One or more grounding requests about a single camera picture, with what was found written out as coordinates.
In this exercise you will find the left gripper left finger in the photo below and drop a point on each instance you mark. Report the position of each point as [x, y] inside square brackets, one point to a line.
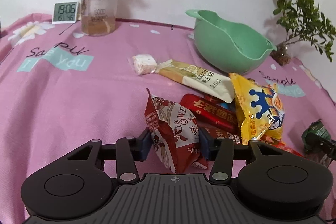
[128, 151]

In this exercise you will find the pink floral tablecloth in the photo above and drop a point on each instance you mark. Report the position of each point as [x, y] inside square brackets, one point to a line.
[66, 99]

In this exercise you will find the long bright red snack bar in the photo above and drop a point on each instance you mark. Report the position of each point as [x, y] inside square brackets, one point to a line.
[210, 113]

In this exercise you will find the yellow blue snack bag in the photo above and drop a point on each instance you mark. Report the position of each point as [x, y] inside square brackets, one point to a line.
[259, 109]

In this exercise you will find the cream beige snack packet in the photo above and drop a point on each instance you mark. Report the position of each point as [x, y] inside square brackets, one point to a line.
[203, 80]

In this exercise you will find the small pink nougat candy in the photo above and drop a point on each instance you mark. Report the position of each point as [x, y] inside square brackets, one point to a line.
[143, 64]

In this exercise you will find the green clear snack packet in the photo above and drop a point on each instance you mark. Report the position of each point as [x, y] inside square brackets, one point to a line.
[315, 135]

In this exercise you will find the green plastic bowl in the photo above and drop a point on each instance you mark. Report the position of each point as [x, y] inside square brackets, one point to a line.
[229, 46]

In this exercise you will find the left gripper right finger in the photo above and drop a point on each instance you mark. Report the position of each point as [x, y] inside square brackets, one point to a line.
[221, 152]

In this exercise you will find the white digital clock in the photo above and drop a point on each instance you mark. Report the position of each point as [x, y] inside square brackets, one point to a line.
[65, 12]

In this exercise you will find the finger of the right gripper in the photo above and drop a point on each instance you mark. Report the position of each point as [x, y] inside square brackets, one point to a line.
[324, 153]

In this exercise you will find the plant in glass vase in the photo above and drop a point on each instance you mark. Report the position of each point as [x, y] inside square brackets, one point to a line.
[303, 21]

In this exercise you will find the long dark red tea packet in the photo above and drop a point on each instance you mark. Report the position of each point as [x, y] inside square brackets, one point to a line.
[220, 134]

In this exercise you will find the red white floral snack bag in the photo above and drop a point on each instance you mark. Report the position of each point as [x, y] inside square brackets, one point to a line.
[175, 134]

